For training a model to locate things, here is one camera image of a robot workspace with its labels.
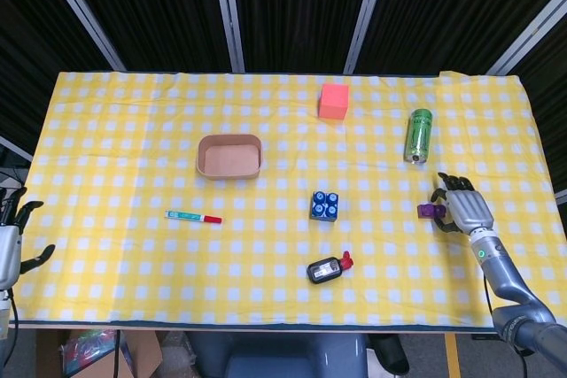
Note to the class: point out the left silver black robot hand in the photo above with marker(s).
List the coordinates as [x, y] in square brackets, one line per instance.
[10, 249]

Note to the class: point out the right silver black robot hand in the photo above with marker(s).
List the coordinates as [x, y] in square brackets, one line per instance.
[469, 210]

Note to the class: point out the small purple building block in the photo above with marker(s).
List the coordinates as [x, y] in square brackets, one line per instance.
[426, 212]

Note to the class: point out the blue building block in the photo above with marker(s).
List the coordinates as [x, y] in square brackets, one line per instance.
[324, 207]

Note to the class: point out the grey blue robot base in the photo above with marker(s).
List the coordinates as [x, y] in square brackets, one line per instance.
[283, 356]

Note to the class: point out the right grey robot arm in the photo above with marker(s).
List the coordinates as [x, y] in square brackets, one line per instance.
[509, 280]

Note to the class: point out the green drink can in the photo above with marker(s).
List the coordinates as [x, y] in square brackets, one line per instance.
[418, 136]

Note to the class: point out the yellow white checked tablecloth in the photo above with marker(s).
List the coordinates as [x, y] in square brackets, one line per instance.
[133, 272]

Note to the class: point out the colourful plastic bag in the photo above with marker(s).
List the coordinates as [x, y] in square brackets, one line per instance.
[88, 347]

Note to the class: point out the black ink bottle red cap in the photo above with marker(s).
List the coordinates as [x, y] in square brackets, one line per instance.
[323, 271]

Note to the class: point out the brown cardboard box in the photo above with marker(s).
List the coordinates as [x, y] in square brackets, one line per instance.
[142, 353]

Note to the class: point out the orange pink cube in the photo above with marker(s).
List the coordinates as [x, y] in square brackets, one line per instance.
[333, 101]

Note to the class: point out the white marker with red cap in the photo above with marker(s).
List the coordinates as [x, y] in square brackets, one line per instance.
[190, 217]

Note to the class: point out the brown paper bowl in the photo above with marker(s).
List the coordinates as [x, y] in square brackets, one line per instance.
[230, 161]

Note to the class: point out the white partition frame post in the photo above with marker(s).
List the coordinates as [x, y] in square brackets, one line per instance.
[13, 148]
[80, 10]
[367, 10]
[528, 37]
[227, 10]
[561, 197]

